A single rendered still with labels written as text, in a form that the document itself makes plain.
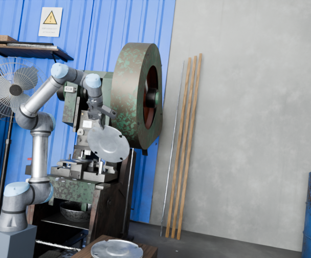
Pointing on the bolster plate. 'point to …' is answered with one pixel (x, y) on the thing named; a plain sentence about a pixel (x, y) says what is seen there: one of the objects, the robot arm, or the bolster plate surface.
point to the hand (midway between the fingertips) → (104, 127)
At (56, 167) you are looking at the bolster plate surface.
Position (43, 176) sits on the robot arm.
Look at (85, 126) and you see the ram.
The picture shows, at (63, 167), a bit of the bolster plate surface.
